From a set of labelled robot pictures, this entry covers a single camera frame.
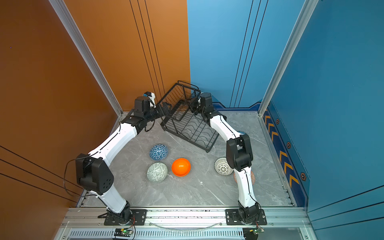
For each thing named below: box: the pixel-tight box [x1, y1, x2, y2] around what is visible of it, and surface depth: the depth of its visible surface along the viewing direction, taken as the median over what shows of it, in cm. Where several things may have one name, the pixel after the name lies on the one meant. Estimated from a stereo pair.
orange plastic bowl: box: [171, 158, 191, 177], surface depth 89 cm
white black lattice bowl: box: [214, 157, 234, 176], surface depth 91 cm
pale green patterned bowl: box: [146, 162, 168, 183], surface depth 88 cm
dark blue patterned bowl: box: [149, 144, 169, 161], surface depth 97 cm
